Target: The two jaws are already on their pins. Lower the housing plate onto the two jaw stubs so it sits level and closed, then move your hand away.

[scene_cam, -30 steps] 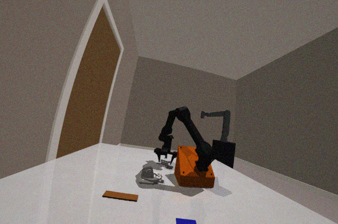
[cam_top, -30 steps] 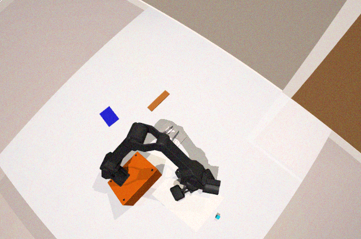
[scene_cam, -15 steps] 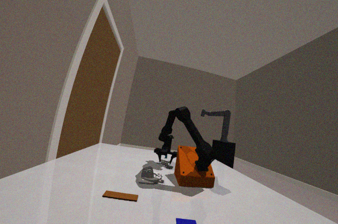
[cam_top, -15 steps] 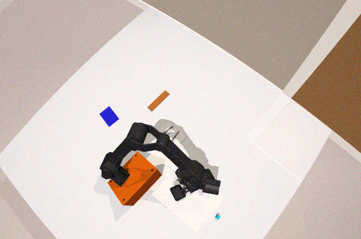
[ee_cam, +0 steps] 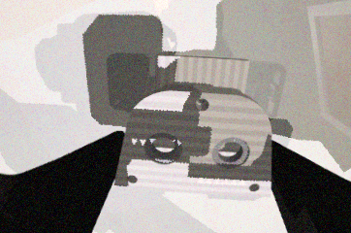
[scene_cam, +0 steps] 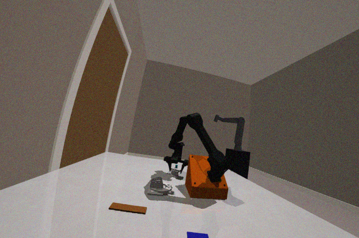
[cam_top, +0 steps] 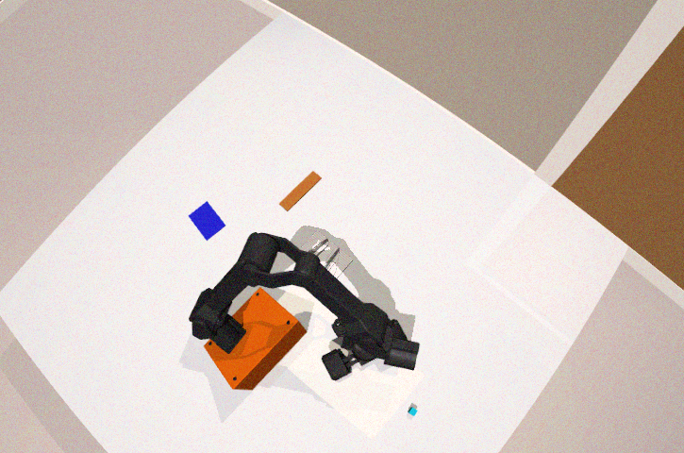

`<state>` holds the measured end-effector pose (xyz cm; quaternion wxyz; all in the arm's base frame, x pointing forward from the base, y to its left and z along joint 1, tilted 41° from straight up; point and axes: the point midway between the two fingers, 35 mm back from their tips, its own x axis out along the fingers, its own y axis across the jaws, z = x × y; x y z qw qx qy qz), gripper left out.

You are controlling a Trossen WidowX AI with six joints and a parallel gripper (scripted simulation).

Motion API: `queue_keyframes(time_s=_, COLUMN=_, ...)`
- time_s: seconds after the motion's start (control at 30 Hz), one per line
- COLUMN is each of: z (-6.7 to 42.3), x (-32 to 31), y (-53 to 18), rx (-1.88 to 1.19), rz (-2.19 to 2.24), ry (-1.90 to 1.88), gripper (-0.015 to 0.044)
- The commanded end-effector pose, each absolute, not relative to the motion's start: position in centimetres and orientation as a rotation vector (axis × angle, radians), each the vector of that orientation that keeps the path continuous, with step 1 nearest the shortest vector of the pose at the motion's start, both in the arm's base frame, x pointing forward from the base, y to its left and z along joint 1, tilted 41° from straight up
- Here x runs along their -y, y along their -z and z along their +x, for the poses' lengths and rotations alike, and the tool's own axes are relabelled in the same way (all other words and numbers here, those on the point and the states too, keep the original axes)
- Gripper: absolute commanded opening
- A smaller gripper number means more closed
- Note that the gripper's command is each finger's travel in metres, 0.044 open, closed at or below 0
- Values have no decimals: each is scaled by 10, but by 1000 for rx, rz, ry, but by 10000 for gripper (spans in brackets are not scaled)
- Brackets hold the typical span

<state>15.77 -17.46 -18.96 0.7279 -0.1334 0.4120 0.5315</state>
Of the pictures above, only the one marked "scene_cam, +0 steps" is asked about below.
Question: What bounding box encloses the blue flat rectangular plate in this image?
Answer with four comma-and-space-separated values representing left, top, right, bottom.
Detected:
187, 232, 208, 238

